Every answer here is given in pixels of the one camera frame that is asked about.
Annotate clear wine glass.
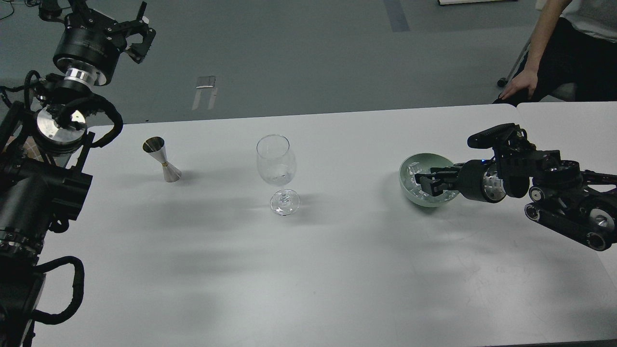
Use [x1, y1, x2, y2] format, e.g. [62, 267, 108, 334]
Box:
[256, 134, 300, 216]

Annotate black floor cables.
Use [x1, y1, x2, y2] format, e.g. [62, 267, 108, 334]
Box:
[0, 0, 46, 21]

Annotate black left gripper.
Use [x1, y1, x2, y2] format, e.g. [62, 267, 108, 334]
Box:
[38, 0, 156, 86]

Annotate person's bare hand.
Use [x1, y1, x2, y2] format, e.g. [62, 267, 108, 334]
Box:
[498, 67, 538, 100]

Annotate seated person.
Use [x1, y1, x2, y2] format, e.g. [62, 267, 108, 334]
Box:
[495, 0, 617, 106]

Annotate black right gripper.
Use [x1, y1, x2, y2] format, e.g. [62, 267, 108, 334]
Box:
[415, 160, 506, 203]

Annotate silver metal jigger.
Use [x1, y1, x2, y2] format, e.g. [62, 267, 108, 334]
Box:
[142, 136, 182, 183]

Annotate pile of clear ice cubes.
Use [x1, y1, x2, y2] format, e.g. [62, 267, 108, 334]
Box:
[403, 161, 460, 207]

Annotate green bowl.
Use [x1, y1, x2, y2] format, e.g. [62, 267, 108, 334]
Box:
[399, 153, 460, 208]

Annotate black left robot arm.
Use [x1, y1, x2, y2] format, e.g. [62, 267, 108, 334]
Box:
[0, 0, 156, 347]

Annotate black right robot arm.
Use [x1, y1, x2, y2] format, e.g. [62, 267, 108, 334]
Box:
[415, 123, 617, 251]

